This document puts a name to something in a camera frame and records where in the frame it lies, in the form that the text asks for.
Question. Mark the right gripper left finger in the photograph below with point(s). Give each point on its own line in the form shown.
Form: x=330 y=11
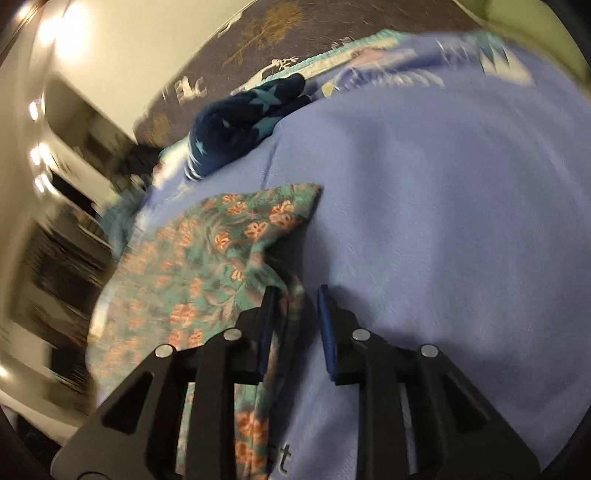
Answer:
x=134 y=433

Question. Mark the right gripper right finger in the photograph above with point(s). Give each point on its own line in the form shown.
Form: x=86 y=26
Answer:
x=420 y=417

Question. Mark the teal floral patterned garment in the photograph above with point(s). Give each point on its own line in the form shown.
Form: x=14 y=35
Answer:
x=189 y=280

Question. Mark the blue bed sheet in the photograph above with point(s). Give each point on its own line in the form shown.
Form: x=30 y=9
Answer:
x=455 y=210

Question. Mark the navy star fleece blanket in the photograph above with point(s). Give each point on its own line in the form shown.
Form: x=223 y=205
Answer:
x=227 y=130

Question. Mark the green cushion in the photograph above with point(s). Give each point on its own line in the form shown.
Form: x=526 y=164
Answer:
x=546 y=28

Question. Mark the dark deer print quilt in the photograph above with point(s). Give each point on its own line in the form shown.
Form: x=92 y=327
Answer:
x=268 y=37

